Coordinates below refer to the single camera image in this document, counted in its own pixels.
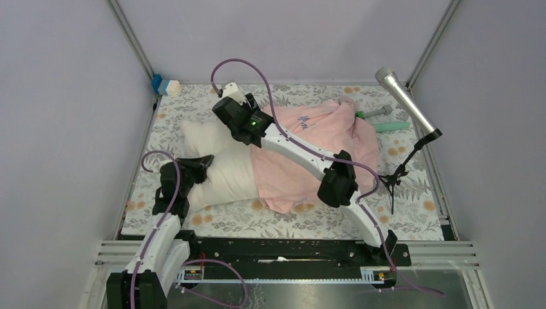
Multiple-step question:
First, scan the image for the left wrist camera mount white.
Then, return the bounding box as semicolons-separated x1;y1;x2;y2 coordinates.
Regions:
155;159;173;173

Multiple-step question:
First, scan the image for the silver microphone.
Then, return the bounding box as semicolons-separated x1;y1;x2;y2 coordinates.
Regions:
375;67;442;144

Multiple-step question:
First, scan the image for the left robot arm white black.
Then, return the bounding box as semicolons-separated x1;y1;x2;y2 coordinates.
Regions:
106;154;214;308

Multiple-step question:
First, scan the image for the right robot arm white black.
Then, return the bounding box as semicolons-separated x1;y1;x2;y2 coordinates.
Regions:
212;91;397;265

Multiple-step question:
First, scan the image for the pink purple pillowcase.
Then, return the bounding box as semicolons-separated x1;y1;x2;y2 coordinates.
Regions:
250;96;379;213

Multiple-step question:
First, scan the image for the green toy flashlight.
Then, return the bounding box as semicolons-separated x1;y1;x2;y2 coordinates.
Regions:
355;104;411;133

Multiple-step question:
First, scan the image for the floral table cloth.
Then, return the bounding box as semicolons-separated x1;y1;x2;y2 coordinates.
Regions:
119;84;446;241

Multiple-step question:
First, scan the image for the white pillow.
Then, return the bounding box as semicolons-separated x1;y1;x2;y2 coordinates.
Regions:
180;120;259;211

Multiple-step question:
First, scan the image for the white slotted cable duct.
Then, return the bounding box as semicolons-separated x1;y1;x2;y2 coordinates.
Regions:
174;264;386;285

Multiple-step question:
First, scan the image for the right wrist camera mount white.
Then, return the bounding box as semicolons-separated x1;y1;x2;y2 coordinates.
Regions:
220;82;248;105

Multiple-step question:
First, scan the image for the blue white block toy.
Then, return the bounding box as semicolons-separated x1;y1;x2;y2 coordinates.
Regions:
151;74;182;96

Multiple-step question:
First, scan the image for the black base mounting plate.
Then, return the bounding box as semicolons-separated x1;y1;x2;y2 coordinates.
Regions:
175;230;412;274

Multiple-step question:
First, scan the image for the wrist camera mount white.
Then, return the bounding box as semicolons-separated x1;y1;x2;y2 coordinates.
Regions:
155;159;173;173
220;82;248;105

